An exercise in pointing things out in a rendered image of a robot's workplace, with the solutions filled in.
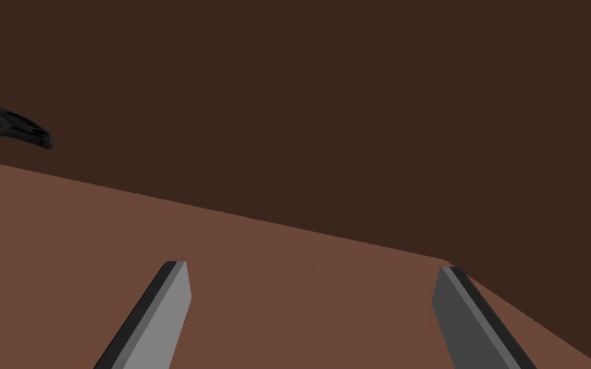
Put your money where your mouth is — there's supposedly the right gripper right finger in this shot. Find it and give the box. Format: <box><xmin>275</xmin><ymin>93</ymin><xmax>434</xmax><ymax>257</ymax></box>
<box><xmin>431</xmin><ymin>266</ymin><xmax>539</xmax><ymax>369</ymax></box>

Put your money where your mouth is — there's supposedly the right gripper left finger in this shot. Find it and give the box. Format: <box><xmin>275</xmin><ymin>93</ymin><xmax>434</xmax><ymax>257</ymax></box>
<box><xmin>92</xmin><ymin>260</ymin><xmax>193</xmax><ymax>369</ymax></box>

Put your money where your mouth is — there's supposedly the brown table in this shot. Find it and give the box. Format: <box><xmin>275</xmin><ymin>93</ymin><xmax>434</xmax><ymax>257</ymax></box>
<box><xmin>0</xmin><ymin>156</ymin><xmax>591</xmax><ymax>369</ymax></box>

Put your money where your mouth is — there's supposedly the black curved bar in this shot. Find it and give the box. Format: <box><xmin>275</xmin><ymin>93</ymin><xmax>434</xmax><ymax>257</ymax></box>
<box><xmin>0</xmin><ymin>95</ymin><xmax>55</xmax><ymax>151</ymax></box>

